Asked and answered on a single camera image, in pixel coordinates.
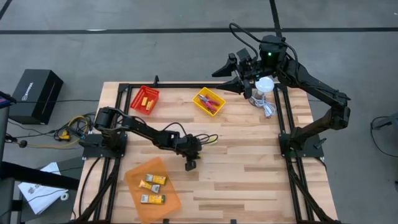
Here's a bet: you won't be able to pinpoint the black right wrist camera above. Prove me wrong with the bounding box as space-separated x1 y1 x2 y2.
236 47 251 63

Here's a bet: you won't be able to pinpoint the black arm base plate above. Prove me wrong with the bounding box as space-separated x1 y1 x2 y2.
81 131 129 159
279 133 325 159

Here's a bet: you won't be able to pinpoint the black aluminium table frame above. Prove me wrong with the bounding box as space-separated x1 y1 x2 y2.
70 75 343 224

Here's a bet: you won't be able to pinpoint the white lamp power cable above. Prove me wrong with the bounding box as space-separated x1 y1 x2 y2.
249 95 278 119

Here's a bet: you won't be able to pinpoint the black desk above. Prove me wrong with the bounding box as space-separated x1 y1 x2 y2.
0 90 80 224

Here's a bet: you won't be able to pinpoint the yellow green crayon box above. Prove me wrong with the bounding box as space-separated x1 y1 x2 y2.
140 194 167 205
138 179 161 194
145 173 168 186

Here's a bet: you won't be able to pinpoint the yellow plastic basket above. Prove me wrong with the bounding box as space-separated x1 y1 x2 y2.
192 86 227 118

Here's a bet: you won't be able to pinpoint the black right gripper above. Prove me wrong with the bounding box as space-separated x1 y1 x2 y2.
211 52 266 100

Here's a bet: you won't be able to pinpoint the black cardboard box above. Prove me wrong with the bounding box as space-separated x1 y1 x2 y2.
8 68 65 126

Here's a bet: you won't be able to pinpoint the red plastic basket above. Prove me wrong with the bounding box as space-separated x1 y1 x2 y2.
129 85 161 116

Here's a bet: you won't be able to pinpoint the pink handled pliers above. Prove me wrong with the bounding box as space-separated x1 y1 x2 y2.
197 93 221 113

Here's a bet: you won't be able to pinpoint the black floor cable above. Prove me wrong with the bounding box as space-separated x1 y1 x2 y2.
369 114 398 159

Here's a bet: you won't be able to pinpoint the yellow floor cable bundle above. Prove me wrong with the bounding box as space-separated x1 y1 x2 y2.
26 114 94 149

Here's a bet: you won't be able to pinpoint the white paper sheets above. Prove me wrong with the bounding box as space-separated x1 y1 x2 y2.
17 161 70 216

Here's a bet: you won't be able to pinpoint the white mushroom table lamp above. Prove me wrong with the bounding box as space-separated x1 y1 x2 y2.
254 76 275 101

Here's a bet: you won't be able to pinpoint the orange translucent plastic bin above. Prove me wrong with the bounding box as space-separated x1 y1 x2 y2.
124 156 182 224

